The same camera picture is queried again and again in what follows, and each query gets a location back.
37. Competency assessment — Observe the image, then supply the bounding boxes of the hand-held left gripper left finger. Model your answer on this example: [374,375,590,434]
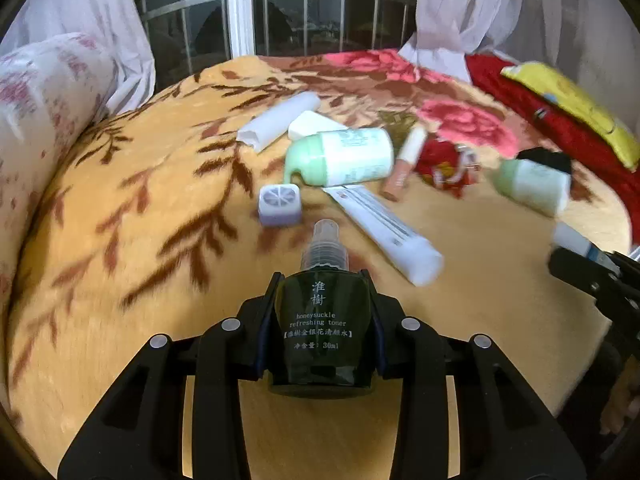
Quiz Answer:
[57,271,286,480]

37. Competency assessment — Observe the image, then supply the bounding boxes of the white barred window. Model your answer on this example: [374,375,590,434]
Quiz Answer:
[126,0,422,92]

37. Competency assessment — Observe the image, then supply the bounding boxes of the white charger plug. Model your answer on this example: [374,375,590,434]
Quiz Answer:
[288,110,349,142]

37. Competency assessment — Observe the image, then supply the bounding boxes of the black cloth item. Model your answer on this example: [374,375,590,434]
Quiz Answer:
[515,147,574,174]

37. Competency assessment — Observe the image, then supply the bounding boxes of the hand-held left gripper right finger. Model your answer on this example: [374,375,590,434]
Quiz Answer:
[359,269,587,480]

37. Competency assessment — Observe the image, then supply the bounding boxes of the dark green toner spray bottle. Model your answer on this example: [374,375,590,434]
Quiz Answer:
[267,219,378,395]

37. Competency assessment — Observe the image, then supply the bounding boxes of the pink lip gloss tube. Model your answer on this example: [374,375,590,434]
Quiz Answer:
[380,125,429,202]

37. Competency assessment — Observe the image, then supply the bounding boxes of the large green and white bottle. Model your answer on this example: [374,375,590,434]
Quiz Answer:
[283,127,396,187]

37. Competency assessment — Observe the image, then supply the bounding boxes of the purple and white square container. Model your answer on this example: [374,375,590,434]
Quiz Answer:
[258,184,304,228]

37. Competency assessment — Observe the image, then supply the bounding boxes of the small green and white bottle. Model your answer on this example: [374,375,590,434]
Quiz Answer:
[492,158,572,218]

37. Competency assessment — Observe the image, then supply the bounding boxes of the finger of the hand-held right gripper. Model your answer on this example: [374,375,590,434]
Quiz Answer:
[587,242,640,282]
[547,246,626,303]

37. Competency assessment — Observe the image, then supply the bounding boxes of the person's right hand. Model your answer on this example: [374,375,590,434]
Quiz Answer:
[599,367,640,437]

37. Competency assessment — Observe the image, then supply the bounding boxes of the yellow pillow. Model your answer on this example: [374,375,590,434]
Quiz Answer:
[500,61,640,171]

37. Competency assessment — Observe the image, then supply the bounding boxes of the yellow floral blanket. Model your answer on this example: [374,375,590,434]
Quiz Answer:
[6,50,635,480]

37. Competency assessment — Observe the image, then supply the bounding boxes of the red cloth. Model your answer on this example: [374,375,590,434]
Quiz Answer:
[465,52,640,223]

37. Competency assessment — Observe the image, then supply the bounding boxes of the white toothpaste tube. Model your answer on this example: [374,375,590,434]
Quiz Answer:
[322,184,446,287]

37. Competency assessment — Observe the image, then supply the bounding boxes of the white square tube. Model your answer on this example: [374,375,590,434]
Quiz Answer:
[236,91,321,154]

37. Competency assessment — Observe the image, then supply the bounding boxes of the white floral pillow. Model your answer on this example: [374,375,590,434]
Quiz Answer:
[0,32,122,306]

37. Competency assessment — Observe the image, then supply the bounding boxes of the red foil packet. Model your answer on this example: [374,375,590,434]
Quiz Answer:
[415,136,484,199]

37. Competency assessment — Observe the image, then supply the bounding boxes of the white sheer curtain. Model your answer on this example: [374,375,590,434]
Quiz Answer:
[397,0,618,85]
[0,0,157,117]

